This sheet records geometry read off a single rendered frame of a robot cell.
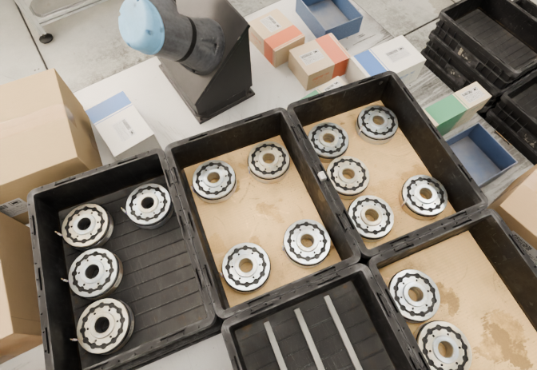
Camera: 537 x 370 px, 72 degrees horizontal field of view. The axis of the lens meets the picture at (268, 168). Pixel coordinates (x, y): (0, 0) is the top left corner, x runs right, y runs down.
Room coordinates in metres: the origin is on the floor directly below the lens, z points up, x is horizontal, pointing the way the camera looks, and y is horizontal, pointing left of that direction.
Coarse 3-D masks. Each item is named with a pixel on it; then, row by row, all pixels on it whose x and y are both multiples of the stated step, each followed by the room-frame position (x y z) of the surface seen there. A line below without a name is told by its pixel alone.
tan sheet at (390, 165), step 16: (352, 112) 0.59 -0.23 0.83; (304, 128) 0.54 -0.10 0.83; (352, 128) 0.54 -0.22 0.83; (352, 144) 0.49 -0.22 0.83; (368, 144) 0.49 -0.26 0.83; (384, 144) 0.49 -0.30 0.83; (400, 144) 0.48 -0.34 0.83; (368, 160) 0.44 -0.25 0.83; (384, 160) 0.44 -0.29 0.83; (400, 160) 0.44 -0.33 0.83; (416, 160) 0.44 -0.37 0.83; (384, 176) 0.39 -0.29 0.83; (400, 176) 0.39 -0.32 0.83; (368, 192) 0.35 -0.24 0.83; (384, 192) 0.35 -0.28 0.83; (400, 208) 0.31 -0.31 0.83; (448, 208) 0.31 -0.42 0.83; (400, 224) 0.27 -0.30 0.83; (416, 224) 0.27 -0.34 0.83; (384, 240) 0.23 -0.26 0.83
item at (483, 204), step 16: (368, 80) 0.62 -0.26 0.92; (400, 80) 0.61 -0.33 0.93; (320, 96) 0.57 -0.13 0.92; (288, 112) 0.52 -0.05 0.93; (416, 112) 0.52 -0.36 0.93; (432, 128) 0.47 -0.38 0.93; (304, 144) 0.43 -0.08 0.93; (464, 176) 0.34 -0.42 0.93; (336, 192) 0.31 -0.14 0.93; (480, 192) 0.31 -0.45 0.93; (480, 208) 0.27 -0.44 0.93; (352, 224) 0.24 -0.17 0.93; (432, 224) 0.24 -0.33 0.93; (448, 224) 0.24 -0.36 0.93; (400, 240) 0.21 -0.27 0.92; (368, 256) 0.17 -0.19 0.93
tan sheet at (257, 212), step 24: (192, 168) 0.43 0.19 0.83; (240, 168) 0.42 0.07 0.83; (192, 192) 0.36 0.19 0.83; (240, 192) 0.36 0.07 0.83; (264, 192) 0.36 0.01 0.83; (288, 192) 0.36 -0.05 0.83; (216, 216) 0.30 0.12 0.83; (240, 216) 0.30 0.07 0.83; (264, 216) 0.30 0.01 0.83; (288, 216) 0.30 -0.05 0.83; (312, 216) 0.29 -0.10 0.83; (216, 240) 0.24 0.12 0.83; (240, 240) 0.24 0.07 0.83; (264, 240) 0.24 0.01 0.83; (216, 264) 0.19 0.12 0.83; (288, 264) 0.18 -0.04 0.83; (264, 288) 0.13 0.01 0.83
